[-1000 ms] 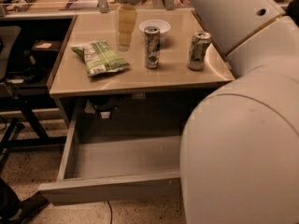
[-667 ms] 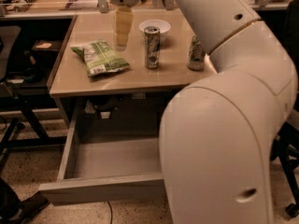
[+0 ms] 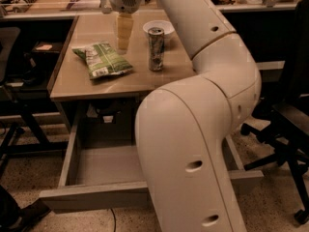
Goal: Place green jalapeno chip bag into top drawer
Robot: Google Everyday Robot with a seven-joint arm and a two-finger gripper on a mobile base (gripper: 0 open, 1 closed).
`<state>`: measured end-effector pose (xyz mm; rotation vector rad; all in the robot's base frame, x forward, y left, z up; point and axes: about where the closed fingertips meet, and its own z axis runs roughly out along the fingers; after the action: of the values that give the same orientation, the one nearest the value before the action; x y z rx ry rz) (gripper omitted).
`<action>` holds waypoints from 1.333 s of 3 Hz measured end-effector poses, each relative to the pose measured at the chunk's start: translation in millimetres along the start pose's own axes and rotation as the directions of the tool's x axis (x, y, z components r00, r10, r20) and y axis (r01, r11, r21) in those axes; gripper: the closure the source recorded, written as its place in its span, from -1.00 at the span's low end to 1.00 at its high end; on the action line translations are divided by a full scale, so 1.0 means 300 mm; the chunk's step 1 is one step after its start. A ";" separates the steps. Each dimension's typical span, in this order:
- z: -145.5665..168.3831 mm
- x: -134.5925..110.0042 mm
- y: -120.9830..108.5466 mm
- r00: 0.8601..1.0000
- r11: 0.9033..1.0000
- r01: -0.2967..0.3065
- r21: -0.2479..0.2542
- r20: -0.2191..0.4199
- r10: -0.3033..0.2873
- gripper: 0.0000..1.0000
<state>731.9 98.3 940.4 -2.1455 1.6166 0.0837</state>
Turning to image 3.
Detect black chair left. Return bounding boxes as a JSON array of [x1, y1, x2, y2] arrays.
[[0, 27, 20, 176]]

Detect black shoe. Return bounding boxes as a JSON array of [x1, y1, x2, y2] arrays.
[[8, 199, 50, 232]]

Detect white paper bowl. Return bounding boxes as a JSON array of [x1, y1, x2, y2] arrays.
[[143, 20, 175, 43]]

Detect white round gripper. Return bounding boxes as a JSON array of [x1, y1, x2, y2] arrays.
[[109, 0, 142, 50]]

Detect black floor cable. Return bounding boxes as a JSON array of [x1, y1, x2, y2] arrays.
[[109, 208, 117, 232]]

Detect green jalapeno chip bag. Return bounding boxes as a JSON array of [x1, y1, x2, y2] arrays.
[[71, 42, 133, 80]]

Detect open grey top drawer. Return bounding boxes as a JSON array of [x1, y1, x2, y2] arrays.
[[39, 108, 265, 215]]

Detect tall slim drink can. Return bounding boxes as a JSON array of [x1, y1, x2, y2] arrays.
[[148, 27, 164, 72]]

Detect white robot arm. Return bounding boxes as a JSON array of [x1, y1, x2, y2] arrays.
[[135, 0, 261, 232]]

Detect black office chair right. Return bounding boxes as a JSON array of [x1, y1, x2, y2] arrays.
[[240, 0, 309, 224]]

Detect grey cabinet counter unit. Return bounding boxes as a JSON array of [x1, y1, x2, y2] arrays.
[[46, 9, 245, 133]]

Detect black desk frame left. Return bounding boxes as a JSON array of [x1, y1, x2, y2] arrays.
[[0, 80, 70, 157]]

